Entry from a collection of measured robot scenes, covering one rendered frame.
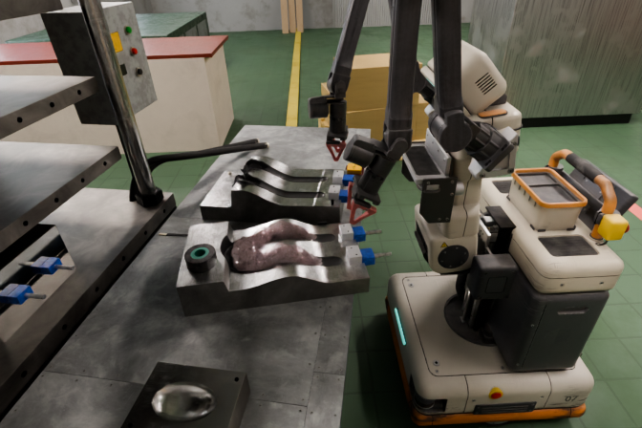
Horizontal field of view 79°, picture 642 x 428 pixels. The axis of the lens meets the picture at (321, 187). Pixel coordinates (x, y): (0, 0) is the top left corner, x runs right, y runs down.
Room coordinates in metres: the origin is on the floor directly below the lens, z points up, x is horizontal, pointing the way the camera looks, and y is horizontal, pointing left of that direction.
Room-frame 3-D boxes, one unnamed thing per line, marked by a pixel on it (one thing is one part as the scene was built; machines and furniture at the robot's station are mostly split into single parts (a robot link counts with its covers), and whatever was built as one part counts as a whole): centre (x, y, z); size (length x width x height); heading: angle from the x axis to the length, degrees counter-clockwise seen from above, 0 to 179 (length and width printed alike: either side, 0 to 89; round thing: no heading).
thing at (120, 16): (1.56, 0.82, 0.73); 0.30 x 0.22 x 1.47; 170
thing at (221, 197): (1.23, 0.16, 0.87); 0.50 x 0.26 x 0.14; 80
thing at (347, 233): (0.96, -0.12, 0.85); 0.13 x 0.05 x 0.05; 98
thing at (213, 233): (0.87, 0.14, 0.85); 0.50 x 0.26 x 0.11; 98
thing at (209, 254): (0.79, 0.33, 0.93); 0.08 x 0.08 x 0.04
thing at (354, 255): (0.86, -0.13, 0.85); 0.13 x 0.05 x 0.05; 98
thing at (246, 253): (0.87, 0.14, 0.90); 0.26 x 0.18 x 0.08; 98
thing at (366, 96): (3.54, -0.75, 0.42); 1.50 x 1.14 x 0.84; 91
